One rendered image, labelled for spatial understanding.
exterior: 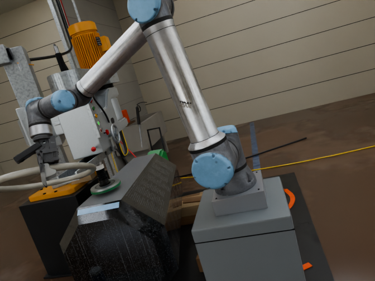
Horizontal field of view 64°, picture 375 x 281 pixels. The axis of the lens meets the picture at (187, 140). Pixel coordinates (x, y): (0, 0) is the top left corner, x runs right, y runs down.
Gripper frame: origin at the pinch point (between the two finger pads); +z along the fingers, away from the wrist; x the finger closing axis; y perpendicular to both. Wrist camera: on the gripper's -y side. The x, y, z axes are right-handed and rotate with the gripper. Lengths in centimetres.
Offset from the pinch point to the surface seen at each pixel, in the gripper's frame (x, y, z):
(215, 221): -24, 61, 32
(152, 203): 69, 63, 18
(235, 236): -29, 65, 39
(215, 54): 385, 366, -269
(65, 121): 64, 16, -47
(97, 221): 67, 25, 20
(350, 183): 78, 265, 45
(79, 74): 51, 29, -73
